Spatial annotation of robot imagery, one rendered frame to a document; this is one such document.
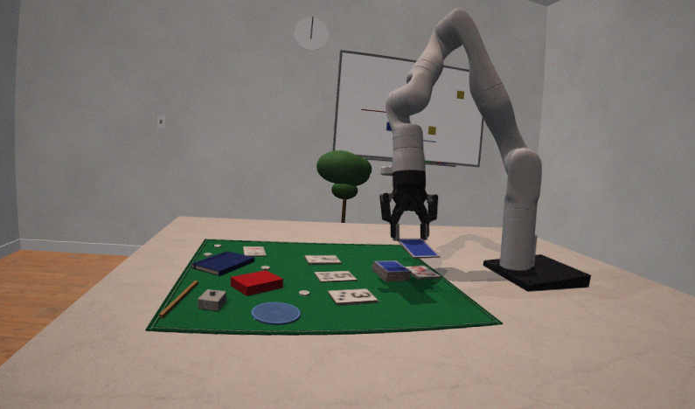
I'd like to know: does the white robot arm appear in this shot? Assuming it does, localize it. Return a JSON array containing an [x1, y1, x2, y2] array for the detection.
[[380, 8, 542, 271]]

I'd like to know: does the red flat box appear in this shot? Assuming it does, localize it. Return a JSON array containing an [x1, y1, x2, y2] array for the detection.
[[231, 270, 283, 296]]

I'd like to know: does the thin wooden stick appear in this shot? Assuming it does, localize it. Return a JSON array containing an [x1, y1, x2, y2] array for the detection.
[[159, 281, 198, 318]]

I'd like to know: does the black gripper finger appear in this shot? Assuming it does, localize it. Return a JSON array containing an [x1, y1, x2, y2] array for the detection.
[[379, 193, 411, 241], [415, 194, 438, 240]]

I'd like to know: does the blue round coaster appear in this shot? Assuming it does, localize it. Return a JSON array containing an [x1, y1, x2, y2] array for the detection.
[[251, 302, 301, 325]]

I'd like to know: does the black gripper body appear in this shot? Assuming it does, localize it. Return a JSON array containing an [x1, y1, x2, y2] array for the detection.
[[392, 170, 427, 211]]

